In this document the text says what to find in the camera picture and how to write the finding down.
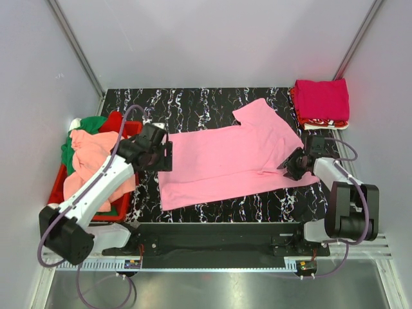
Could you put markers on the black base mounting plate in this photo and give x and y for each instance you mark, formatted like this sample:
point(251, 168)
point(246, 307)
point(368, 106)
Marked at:
point(279, 239)

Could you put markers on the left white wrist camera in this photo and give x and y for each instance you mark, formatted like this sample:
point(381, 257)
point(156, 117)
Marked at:
point(161, 125)

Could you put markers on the folded red white t shirt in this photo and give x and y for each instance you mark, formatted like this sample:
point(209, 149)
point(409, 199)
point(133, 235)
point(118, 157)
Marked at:
point(313, 124)

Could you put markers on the pink t shirt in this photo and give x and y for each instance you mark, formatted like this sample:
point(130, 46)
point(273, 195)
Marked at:
point(230, 162)

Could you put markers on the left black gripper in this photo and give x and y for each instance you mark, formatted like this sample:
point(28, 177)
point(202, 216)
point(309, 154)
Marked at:
point(165, 164)

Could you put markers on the red t shirt in bin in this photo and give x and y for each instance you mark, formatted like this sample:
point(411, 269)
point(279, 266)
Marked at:
point(113, 123)

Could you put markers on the folded magenta t shirt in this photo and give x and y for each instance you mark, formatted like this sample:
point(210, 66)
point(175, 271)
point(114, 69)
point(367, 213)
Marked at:
point(325, 100)

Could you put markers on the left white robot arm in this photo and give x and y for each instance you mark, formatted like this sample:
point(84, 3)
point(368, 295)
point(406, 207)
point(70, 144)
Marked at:
point(66, 229)

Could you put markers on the black marble pattern mat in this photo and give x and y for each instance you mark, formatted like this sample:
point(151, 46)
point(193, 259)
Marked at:
point(192, 109)

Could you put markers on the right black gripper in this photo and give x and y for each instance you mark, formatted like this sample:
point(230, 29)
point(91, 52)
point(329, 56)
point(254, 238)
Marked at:
point(292, 172)

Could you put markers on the green t shirt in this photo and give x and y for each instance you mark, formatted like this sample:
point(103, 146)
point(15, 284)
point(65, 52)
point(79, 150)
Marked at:
point(91, 126)

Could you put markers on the white cable duct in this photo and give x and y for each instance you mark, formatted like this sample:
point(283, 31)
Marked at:
point(151, 265)

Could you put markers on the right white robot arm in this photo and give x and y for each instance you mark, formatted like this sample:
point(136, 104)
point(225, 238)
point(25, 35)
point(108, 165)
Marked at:
point(353, 208)

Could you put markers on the red plastic bin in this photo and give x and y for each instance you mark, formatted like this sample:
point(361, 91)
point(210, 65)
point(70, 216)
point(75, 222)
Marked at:
point(113, 209)

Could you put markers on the salmon t shirt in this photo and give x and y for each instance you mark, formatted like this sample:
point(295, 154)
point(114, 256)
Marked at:
point(90, 152)

